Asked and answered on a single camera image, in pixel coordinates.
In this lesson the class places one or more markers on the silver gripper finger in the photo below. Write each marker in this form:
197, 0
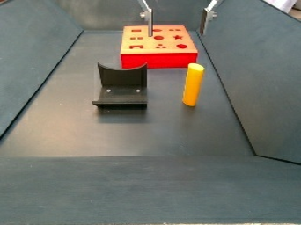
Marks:
147, 14
208, 15

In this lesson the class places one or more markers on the yellow oval peg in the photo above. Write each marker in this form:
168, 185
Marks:
196, 73

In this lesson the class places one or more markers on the red shape sorter board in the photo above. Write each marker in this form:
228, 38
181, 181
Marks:
169, 49

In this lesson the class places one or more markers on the black curved peg stand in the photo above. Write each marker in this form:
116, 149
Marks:
124, 87

